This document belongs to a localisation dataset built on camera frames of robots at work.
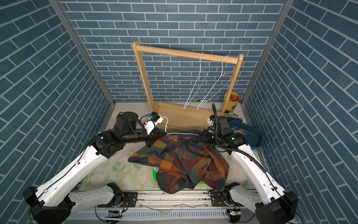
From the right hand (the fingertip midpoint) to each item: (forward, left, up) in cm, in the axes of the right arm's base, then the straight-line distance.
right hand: (202, 136), depth 76 cm
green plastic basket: (-19, +25, -11) cm, 33 cm away
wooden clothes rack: (+30, +15, -21) cm, 40 cm away
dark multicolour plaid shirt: (-14, +9, -2) cm, 17 cm away
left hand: (-7, +17, +11) cm, 21 cm away
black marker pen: (+50, 0, -20) cm, 54 cm away
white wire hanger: (-4, +13, +6) cm, 15 cm away
